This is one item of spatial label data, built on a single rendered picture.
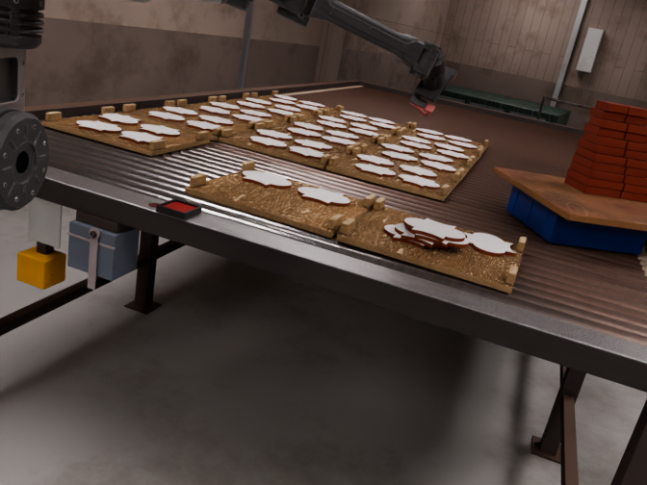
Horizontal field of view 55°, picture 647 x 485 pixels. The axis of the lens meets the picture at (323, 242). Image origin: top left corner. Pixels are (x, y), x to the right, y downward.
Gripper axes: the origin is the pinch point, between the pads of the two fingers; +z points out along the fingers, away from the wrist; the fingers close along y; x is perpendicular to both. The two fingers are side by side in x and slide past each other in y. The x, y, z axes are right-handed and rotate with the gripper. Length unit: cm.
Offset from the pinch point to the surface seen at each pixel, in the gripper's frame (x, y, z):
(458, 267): 32, 45, -16
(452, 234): 26.1, 36.7, -10.9
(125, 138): -79, 52, 4
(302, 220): -6, 53, -16
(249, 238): -9, 65, -27
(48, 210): -61, 84, -23
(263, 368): -32, 86, 102
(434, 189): 4.5, 7.5, 38.4
